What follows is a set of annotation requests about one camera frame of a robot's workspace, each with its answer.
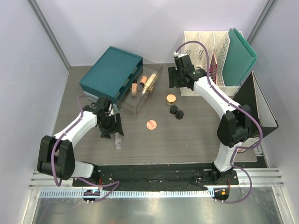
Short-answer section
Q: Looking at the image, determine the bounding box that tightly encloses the black round cap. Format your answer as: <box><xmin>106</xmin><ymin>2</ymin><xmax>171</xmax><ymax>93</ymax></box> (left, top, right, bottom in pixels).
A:
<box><xmin>175</xmin><ymin>110</ymin><xmax>184</xmax><ymax>120</ymax></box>
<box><xmin>170</xmin><ymin>105</ymin><xmax>178</xmax><ymax>115</ymax></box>

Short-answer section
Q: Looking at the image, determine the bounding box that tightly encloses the clear blue label bottle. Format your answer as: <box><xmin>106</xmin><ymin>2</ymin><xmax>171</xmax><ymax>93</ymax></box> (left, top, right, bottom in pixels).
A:
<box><xmin>115</xmin><ymin>133</ymin><xmax>122</xmax><ymax>150</ymax></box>

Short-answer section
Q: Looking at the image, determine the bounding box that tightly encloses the black lever arch binder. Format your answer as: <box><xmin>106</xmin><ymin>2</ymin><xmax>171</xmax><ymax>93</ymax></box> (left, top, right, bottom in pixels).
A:
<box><xmin>233</xmin><ymin>71</ymin><xmax>278</xmax><ymax>138</ymax></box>

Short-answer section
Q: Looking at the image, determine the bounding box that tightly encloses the peach foundation bottle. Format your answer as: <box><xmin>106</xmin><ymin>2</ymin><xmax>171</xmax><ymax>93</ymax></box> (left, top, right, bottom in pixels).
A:
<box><xmin>131</xmin><ymin>83</ymin><xmax>138</xmax><ymax>97</ymax></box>

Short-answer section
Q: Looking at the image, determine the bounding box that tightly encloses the white slotted cable duct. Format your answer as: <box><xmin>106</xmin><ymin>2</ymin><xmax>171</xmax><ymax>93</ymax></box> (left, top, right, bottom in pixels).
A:
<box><xmin>39</xmin><ymin>188</ymin><xmax>214</xmax><ymax>198</ymax></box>

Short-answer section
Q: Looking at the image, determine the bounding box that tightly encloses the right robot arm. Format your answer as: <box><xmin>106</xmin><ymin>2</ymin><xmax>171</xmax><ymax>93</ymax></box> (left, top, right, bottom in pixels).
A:
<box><xmin>168</xmin><ymin>52</ymin><xmax>258</xmax><ymax>184</ymax></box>

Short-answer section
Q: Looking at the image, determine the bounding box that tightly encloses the round pink compact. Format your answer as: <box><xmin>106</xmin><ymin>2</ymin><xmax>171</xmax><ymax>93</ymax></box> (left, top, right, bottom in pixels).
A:
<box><xmin>146</xmin><ymin>120</ymin><xmax>157</xmax><ymax>130</ymax></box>

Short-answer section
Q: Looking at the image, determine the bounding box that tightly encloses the small beige concealer tube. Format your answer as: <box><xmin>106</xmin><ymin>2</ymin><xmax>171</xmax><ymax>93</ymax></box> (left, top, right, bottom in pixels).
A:
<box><xmin>138</xmin><ymin>76</ymin><xmax>148</xmax><ymax>91</ymax></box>

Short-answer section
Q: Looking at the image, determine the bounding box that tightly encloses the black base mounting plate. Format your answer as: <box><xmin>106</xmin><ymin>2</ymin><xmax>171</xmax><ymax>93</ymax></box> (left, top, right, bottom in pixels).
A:
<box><xmin>71</xmin><ymin>164</ymin><xmax>239</xmax><ymax>187</ymax></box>

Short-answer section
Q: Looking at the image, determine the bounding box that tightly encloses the cream gold pump bottle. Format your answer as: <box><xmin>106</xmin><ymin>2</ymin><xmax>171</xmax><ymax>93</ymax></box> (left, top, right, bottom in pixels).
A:
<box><xmin>140</xmin><ymin>73</ymin><xmax>157</xmax><ymax>96</ymax></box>

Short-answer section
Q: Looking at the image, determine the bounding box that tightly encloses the green plastic folder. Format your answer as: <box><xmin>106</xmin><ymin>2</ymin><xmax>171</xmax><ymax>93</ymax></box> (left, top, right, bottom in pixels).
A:
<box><xmin>222</xmin><ymin>28</ymin><xmax>257</xmax><ymax>86</ymax></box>

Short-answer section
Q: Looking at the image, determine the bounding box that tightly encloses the gold lid cream jar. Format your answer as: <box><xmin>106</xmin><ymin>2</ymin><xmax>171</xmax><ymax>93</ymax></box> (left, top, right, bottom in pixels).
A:
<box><xmin>166</xmin><ymin>94</ymin><xmax>176</xmax><ymax>105</ymax></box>

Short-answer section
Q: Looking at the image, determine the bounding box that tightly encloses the teal drawer organizer box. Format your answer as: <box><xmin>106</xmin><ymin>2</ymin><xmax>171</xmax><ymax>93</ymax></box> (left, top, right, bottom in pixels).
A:
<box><xmin>79</xmin><ymin>46</ymin><xmax>143</xmax><ymax>111</ymax></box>

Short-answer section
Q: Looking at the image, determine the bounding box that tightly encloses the aluminium rail frame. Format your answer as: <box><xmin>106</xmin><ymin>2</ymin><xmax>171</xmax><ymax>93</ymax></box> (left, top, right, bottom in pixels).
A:
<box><xmin>29</xmin><ymin>169</ymin><xmax>285</xmax><ymax>189</ymax></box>

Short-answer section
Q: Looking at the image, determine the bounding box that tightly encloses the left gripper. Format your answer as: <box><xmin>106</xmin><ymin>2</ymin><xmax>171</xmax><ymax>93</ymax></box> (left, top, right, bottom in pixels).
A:
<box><xmin>99</xmin><ymin>113</ymin><xmax>123</xmax><ymax>139</ymax></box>

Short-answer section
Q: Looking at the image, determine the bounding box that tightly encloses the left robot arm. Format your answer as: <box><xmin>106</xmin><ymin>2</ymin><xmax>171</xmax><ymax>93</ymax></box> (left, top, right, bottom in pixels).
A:
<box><xmin>37</xmin><ymin>97</ymin><xmax>124</xmax><ymax>186</ymax></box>

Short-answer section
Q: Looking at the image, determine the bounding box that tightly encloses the clear smoky open drawer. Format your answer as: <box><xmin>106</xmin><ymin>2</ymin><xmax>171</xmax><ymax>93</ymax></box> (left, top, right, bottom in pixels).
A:
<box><xmin>117</xmin><ymin>59</ymin><xmax>163</xmax><ymax>113</ymax></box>

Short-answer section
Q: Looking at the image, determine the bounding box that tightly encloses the white file organizer rack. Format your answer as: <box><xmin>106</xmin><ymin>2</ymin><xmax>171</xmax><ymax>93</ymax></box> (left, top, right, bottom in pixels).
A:
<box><xmin>179</xmin><ymin>31</ymin><xmax>239</xmax><ymax>97</ymax></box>

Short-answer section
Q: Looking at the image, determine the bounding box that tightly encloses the magenta booklet in rack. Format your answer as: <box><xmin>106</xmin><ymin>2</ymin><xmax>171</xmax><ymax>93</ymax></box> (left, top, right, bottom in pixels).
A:
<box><xmin>209</xmin><ymin>53</ymin><xmax>218</xmax><ymax>84</ymax></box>

